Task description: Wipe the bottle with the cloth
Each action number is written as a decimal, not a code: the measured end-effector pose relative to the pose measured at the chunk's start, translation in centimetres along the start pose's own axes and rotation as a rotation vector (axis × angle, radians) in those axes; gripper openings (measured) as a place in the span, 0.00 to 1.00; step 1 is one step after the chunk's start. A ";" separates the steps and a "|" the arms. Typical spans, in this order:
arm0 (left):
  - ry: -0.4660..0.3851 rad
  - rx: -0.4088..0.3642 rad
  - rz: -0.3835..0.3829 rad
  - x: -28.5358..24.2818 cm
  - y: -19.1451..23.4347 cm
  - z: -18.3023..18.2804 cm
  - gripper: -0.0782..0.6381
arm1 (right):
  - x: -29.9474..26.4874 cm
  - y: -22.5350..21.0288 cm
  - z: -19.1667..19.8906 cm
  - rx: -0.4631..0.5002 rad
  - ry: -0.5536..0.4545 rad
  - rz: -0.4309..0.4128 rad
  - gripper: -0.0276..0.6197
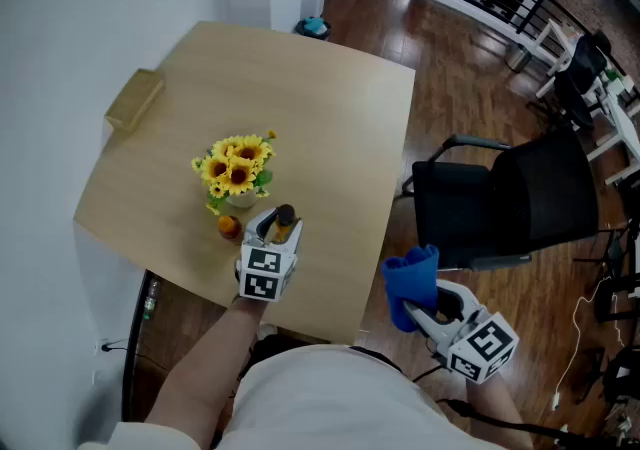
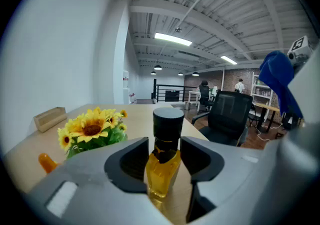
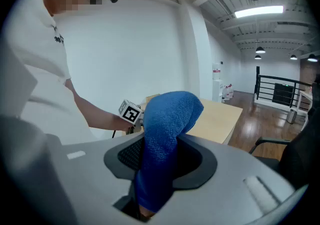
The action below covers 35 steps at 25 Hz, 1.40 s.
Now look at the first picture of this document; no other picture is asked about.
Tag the wooden box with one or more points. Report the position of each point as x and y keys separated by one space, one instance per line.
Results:
x=132 y=100

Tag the black metal stand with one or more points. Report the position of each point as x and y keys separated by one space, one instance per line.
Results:
x=611 y=253

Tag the black trash bin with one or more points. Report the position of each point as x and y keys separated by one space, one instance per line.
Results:
x=312 y=29

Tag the yellow oil bottle black cap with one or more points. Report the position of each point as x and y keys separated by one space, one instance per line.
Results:
x=286 y=215

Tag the sunflowers in white pot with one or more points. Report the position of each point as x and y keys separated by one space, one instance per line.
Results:
x=240 y=173

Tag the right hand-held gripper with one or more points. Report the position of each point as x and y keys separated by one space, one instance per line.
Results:
x=482 y=348

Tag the person's left white shoe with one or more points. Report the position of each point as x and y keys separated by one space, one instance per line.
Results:
x=266 y=331

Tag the green-label plastic bottle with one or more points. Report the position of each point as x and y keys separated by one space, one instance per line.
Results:
x=151 y=299

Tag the wall socket with black plug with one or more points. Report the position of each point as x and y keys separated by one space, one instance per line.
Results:
x=106 y=347

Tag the blue cloth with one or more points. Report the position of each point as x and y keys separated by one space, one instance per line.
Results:
x=410 y=278

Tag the black swivel chair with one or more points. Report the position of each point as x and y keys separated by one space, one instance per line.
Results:
x=575 y=88

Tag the steel trash can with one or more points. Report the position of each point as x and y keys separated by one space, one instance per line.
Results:
x=517 y=59

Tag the person's right forearm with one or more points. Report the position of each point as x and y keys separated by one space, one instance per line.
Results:
x=500 y=413

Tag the black mesh office chair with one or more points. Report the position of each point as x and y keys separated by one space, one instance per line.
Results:
x=540 y=188

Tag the white desk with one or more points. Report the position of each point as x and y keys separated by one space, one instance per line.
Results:
x=625 y=128
x=560 y=35

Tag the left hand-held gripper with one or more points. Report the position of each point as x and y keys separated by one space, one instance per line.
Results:
x=260 y=273

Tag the person's white shirt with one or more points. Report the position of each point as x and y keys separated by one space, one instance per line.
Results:
x=325 y=398

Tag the person's left forearm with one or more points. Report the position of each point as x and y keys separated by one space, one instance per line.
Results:
x=200 y=368

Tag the small orange-capped sauce bottle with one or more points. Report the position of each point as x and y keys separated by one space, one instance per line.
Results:
x=229 y=227

